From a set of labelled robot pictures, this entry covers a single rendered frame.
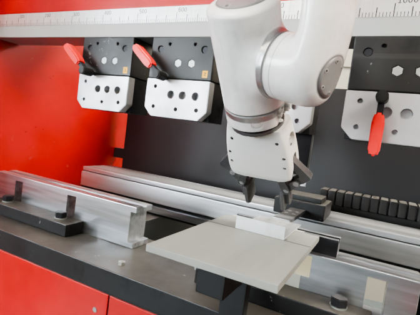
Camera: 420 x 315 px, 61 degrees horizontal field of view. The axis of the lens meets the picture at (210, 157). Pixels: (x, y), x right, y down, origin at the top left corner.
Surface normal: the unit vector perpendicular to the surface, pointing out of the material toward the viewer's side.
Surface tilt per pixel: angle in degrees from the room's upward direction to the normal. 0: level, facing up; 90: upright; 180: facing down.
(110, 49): 90
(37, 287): 90
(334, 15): 100
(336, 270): 90
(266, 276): 0
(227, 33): 130
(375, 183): 90
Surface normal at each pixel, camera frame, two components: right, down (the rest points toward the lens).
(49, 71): 0.88, 0.15
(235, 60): -0.55, 0.57
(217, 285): -0.45, 0.00
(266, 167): -0.37, 0.70
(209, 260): 0.13, -0.99
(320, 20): -0.02, 0.25
